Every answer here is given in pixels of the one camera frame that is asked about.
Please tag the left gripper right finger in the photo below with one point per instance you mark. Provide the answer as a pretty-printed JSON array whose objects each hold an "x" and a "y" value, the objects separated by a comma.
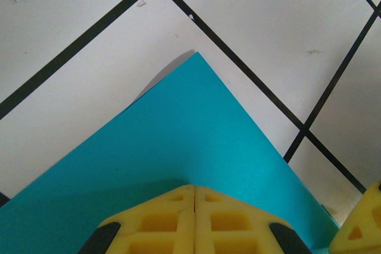
[{"x": 232, "y": 224}]

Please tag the blue paper sheet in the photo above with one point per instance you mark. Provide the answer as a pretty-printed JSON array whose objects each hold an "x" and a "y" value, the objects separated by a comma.
[{"x": 178, "y": 132}]

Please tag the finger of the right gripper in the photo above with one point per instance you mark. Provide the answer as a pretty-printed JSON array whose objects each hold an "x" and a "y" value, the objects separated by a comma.
[{"x": 363, "y": 224}]

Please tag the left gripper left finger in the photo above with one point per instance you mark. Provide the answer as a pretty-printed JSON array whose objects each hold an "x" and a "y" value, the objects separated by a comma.
[{"x": 160, "y": 224}]

